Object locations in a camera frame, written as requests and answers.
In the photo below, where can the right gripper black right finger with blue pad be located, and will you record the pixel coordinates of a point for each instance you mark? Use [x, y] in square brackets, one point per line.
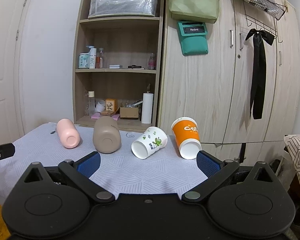
[219, 174]

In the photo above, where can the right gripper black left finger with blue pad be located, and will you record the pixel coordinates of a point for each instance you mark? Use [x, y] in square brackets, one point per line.
[78, 173]

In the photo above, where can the beige metal tumbler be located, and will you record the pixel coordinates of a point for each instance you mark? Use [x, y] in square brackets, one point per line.
[106, 135]

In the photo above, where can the pink cup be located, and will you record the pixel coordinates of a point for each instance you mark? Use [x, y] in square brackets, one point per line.
[68, 134]

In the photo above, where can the orange paper cup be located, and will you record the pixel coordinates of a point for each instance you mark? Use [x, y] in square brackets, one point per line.
[186, 135]

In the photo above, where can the white frog paper cup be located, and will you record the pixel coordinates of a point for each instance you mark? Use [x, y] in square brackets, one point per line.
[152, 140]

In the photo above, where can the white patterned tablecloth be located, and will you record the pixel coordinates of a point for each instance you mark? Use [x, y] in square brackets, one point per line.
[121, 172]

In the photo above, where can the clear bottle beige cap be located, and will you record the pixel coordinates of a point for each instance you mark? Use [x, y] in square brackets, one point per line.
[91, 101]

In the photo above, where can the orange floral box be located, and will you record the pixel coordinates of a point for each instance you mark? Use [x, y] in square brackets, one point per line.
[111, 105]

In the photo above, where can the small cardboard box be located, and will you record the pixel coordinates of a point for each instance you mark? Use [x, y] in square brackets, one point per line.
[129, 112]

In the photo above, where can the wooden wardrobe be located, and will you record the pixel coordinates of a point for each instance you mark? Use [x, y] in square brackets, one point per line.
[214, 89]

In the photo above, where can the white paper towel roll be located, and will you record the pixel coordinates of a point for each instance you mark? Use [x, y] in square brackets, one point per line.
[147, 106]

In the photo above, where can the teal wipes canister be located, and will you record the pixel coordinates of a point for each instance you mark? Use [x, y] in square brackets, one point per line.
[84, 61]

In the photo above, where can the red liquid bottle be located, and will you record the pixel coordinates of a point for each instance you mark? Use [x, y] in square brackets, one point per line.
[99, 58]

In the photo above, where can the white lotion bottle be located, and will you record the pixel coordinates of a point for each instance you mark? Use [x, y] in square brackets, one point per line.
[92, 56]

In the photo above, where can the small pink bottle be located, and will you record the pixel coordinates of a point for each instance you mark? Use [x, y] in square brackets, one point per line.
[152, 62]

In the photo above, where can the teal hanging pouch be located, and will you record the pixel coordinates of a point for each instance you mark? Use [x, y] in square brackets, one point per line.
[193, 38]

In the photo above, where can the black ribbon bow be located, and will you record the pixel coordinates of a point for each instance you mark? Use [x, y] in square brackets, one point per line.
[258, 86]

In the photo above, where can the wooden open shelf unit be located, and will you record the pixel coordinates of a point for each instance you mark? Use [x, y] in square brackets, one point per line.
[128, 42]

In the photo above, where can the white door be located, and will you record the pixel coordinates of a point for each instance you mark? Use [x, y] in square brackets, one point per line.
[12, 18]

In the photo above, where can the light green bag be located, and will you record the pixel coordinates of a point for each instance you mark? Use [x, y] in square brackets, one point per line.
[206, 11]

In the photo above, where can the plastic wrapped storage box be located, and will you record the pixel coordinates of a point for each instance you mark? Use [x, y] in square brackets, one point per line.
[109, 8]

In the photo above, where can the black wire basket rack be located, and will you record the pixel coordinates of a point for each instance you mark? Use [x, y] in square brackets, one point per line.
[275, 10]

